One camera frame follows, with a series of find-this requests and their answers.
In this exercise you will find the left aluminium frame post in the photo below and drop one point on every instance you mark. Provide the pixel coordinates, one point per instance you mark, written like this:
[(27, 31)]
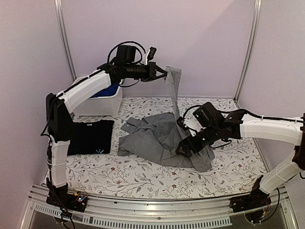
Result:
[(64, 38)]

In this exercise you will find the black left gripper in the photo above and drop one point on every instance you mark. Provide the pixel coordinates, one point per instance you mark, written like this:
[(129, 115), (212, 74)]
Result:
[(151, 72)]

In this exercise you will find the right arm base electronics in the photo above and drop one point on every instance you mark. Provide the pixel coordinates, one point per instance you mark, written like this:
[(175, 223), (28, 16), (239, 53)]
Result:
[(257, 205)]

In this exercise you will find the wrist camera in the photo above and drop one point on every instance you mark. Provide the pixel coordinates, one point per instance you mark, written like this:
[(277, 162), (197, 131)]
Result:
[(207, 115), (126, 53)]

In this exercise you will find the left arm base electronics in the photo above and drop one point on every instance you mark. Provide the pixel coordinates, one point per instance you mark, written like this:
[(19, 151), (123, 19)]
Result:
[(76, 202)]

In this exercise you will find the right aluminium frame post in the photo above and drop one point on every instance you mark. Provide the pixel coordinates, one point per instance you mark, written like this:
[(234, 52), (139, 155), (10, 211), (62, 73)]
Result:
[(249, 50)]

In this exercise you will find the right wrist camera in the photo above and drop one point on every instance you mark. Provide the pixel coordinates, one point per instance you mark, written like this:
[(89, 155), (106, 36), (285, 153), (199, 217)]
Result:
[(207, 115)]

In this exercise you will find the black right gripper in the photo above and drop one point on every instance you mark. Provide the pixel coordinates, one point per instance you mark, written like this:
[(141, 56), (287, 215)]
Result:
[(184, 143)]

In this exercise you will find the aluminium front rail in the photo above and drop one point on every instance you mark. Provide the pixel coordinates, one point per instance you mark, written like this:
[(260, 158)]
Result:
[(110, 212)]

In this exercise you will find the aluminium frame post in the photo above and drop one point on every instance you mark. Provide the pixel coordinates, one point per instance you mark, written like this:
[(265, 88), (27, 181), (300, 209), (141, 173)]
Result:
[(64, 38), (249, 50)]

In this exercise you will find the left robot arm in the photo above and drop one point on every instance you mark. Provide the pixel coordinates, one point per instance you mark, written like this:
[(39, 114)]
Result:
[(60, 127)]

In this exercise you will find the floral tablecloth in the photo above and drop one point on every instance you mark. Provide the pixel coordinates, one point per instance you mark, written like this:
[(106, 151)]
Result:
[(234, 168)]

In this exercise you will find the black t-shirt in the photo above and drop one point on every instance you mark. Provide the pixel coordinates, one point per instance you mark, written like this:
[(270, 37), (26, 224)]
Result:
[(91, 138)]

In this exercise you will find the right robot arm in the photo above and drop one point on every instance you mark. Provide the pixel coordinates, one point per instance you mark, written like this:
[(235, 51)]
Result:
[(244, 124)]

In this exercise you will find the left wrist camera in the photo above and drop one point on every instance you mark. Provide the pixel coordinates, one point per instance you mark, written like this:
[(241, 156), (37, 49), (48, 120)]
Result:
[(126, 53)]

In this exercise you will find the grey garment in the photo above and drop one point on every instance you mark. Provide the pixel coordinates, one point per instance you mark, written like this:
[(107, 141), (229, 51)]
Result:
[(156, 137)]

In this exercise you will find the blue garment in bin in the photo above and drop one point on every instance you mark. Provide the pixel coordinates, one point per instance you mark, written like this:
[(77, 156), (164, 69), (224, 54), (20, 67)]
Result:
[(110, 91)]

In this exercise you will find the white plastic laundry bin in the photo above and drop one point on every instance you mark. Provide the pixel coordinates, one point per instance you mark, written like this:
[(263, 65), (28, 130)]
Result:
[(100, 105)]

